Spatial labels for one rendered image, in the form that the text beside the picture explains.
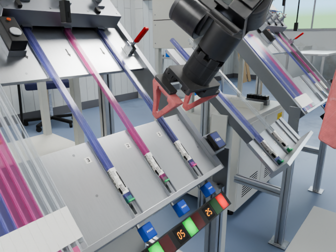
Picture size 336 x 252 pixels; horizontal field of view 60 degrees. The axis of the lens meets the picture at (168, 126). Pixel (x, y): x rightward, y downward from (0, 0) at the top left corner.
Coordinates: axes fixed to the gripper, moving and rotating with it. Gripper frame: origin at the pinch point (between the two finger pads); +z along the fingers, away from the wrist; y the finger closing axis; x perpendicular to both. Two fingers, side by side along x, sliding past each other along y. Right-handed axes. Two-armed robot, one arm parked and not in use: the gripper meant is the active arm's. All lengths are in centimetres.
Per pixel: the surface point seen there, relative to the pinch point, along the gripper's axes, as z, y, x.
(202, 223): 18.7, -5.5, 20.5
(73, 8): 4.2, -1.9, -41.6
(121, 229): 15.0, 15.5, 12.6
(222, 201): 18.4, -16.0, 19.4
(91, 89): 254, -227, -243
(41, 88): 61, -19, -69
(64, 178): 15.6, 19.3, -1.2
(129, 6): 149, -311, -321
